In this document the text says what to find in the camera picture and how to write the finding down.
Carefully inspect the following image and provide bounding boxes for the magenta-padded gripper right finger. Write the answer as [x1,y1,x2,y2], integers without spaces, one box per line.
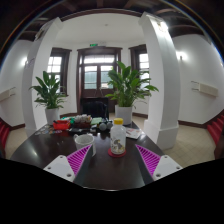
[134,144,184,183]

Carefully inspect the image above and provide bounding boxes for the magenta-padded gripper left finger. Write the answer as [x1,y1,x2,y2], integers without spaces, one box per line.
[43,144,94,186]

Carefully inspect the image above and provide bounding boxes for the clear bottle with yellow cap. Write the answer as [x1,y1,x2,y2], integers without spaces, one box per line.
[109,117,128,156]

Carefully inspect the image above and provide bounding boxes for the white speckled mug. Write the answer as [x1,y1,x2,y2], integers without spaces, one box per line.
[73,133,97,158]

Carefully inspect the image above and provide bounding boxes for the red plastic container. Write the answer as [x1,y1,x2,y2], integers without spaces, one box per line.
[52,119,72,131]

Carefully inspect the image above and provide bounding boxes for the printed paper leaflet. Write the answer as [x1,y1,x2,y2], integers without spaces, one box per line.
[124,127,143,140]

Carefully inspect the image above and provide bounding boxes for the brown basket of small items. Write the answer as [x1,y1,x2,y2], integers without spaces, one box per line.
[72,114,93,129]

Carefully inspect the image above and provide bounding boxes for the green book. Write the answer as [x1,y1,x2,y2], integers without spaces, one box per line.
[90,117,104,126]

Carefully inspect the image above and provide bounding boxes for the black chair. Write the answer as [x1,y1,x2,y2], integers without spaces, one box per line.
[79,96,110,119]

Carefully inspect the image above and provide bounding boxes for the small potted green plant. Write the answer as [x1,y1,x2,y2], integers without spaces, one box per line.
[29,70,69,125]

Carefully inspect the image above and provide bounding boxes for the large potted green plant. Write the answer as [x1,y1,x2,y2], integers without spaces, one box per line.
[104,61,159,126]

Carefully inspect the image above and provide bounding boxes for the dark wooden glazed door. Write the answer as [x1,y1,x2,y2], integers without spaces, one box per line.
[76,46,123,99]

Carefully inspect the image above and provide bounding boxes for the dark framed window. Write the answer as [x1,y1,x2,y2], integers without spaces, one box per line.
[129,44,150,91]
[48,47,72,96]

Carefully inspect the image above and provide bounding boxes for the wall lamp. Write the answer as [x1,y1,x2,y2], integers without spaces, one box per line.
[176,50,188,61]

